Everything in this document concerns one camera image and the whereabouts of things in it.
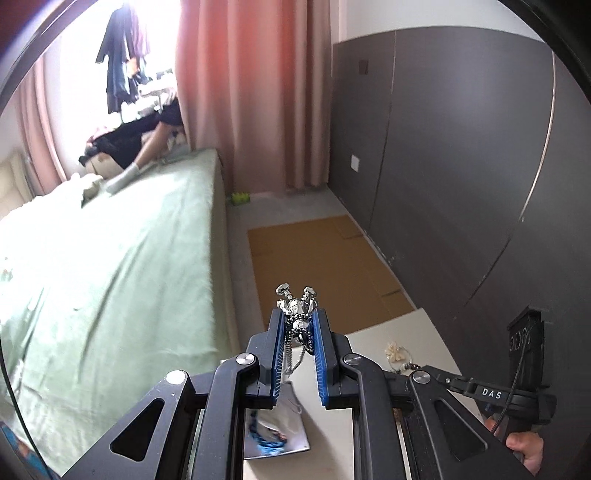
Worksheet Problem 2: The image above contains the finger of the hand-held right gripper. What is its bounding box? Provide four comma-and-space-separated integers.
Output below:
422, 364, 478, 395

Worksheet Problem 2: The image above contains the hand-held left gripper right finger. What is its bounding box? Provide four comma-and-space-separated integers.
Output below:
311, 308, 543, 480

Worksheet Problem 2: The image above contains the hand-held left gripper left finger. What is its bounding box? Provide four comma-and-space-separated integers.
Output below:
60, 308, 290, 480

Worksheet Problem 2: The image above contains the silver pendant necklace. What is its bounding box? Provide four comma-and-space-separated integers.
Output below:
276, 282, 320, 377

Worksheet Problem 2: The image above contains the person's right hand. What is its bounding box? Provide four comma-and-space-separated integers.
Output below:
482, 414, 546, 475

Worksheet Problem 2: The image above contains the clear bag with blue beads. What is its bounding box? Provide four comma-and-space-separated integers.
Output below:
244, 383, 311, 460

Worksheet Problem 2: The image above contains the flat brown cardboard sheet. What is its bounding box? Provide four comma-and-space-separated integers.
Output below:
247, 215, 414, 335

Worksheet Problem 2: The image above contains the bed with green sheet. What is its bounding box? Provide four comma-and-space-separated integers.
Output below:
0, 148, 241, 476

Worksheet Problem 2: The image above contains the wide pink curtain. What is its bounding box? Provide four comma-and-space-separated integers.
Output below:
175, 0, 333, 192

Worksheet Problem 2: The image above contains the blue patterned cloth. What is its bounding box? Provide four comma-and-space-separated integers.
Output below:
0, 422, 51, 480

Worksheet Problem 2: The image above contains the floral green quilt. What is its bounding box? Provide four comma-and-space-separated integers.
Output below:
0, 185, 88, 241

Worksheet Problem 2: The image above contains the white clutter pile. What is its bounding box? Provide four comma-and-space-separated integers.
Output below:
122, 69, 178, 121

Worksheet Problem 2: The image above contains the beige padded headboard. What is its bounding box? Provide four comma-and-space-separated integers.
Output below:
0, 150, 35, 217

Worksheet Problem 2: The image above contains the narrow pink curtain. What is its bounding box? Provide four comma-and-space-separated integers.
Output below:
16, 55, 65, 183

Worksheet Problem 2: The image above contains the dark hanging garment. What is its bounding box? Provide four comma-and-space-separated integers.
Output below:
96, 7, 139, 114

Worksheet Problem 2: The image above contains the purple hanging garment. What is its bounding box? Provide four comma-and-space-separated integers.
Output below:
127, 2, 152, 58

